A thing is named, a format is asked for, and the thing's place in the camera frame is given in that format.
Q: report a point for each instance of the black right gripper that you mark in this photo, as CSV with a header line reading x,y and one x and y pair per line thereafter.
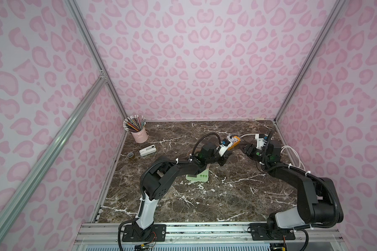
x,y
255,152

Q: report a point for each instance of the orange power strip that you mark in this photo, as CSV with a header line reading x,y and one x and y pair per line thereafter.
x,y
233,141

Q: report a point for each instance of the green electronic scale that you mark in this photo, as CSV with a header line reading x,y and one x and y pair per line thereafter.
x,y
201,177

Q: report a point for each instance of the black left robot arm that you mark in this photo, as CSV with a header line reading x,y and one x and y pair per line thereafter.
x,y
156,181

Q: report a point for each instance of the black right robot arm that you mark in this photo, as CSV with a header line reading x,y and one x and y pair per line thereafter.
x,y
318,205

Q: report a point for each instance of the white rectangular remote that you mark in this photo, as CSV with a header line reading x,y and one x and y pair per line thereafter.
x,y
148,150

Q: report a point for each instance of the pink pencil cup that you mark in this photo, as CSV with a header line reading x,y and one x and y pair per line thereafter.
x,y
141,136

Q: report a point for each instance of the bundle of coloured pencils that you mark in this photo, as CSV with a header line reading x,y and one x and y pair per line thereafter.
x,y
134,123

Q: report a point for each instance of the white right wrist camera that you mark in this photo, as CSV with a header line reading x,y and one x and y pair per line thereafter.
x,y
261,140

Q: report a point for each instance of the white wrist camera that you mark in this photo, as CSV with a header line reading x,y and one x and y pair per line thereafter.
x,y
261,140
224,147

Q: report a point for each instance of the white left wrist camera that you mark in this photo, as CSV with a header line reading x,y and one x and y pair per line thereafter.
x,y
224,147

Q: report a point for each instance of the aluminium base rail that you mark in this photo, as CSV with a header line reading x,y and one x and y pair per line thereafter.
x,y
190,236

